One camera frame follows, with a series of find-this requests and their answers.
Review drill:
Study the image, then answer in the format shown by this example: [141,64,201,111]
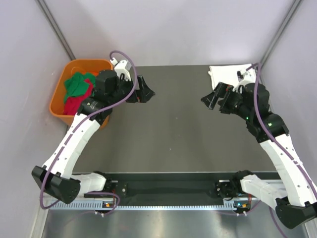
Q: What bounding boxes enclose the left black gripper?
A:
[108,75,155,106]

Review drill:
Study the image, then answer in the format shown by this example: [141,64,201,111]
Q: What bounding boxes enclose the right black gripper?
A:
[201,82,253,120]

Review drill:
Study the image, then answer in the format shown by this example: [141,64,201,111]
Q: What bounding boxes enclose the red polo shirt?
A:
[63,78,94,116]

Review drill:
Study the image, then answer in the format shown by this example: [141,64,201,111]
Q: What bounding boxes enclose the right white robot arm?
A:
[201,82,317,229]

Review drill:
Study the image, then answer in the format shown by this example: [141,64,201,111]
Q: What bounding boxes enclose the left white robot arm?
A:
[32,70,155,204]

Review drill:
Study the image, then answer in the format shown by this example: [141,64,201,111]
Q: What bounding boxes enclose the folded white t shirt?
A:
[208,63,251,91]

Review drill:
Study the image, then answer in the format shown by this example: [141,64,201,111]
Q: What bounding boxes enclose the orange plastic bin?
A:
[49,59,113,126]

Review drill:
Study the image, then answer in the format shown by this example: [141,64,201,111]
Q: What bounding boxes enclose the green t shirt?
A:
[64,72,96,103]

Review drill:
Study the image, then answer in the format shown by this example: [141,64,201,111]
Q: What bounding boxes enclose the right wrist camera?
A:
[237,68,256,86]

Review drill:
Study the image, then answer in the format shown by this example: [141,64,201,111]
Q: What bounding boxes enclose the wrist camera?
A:
[237,68,256,86]
[110,58,131,77]

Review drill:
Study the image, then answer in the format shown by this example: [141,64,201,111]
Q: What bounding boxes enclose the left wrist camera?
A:
[110,58,131,77]

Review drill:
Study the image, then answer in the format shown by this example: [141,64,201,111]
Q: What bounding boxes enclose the grey slotted cable duct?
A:
[51,199,250,211]

